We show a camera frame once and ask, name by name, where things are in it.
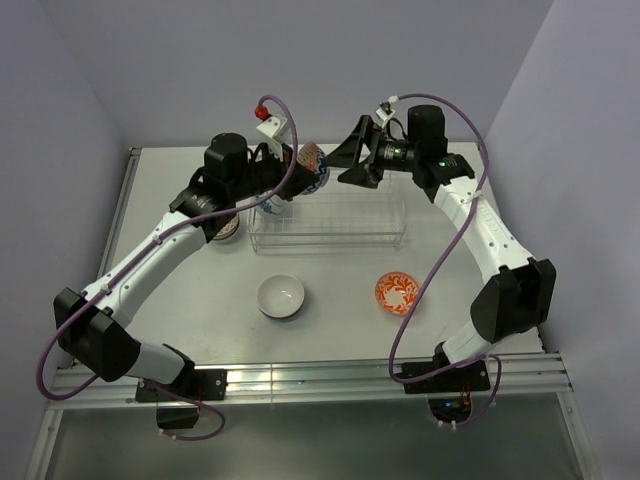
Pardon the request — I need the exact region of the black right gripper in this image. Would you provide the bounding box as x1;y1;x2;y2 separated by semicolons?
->
322;115;421;189

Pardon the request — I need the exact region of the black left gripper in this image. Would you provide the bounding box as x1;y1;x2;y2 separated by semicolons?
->
228;141;319;202

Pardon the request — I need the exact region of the orange geometric patterned bowl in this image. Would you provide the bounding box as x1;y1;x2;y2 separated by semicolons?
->
297;141;330;195

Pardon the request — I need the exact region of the brown patterned bowl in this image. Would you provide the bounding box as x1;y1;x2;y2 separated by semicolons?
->
213;214;240;242

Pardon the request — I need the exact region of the orange floral bowl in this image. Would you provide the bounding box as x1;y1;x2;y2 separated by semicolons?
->
374;271;421;316

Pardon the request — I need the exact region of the blue floral bowl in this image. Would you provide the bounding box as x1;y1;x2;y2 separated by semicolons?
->
254;191;286;219

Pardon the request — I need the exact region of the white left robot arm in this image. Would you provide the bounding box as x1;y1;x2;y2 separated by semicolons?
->
53;133;320;399

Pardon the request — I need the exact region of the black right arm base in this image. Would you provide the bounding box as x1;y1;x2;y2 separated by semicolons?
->
403;361;491;429

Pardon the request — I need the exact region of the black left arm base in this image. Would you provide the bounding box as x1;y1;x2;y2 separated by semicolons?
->
135;368;228;441

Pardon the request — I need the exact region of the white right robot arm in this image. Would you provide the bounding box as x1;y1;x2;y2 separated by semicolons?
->
327;105;556;390

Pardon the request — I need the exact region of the clear acrylic dish rack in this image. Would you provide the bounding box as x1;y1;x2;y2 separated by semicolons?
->
247;169;406;254

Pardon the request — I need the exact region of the white bowl blue orange rim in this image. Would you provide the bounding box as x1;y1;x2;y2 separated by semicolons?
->
256;274;305;320

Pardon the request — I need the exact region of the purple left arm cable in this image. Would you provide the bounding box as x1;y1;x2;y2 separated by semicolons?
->
34;93;296;442

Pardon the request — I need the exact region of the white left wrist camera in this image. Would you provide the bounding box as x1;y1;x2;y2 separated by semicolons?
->
256;114;290;159

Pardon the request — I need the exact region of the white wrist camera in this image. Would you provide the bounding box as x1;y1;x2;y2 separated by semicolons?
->
375;95;399;128
256;114;290;159

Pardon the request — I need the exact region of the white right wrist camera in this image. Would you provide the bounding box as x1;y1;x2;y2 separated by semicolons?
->
375;95;399;128

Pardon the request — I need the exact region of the aluminium mounting rail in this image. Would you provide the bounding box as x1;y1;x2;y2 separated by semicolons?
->
47;354;573;410

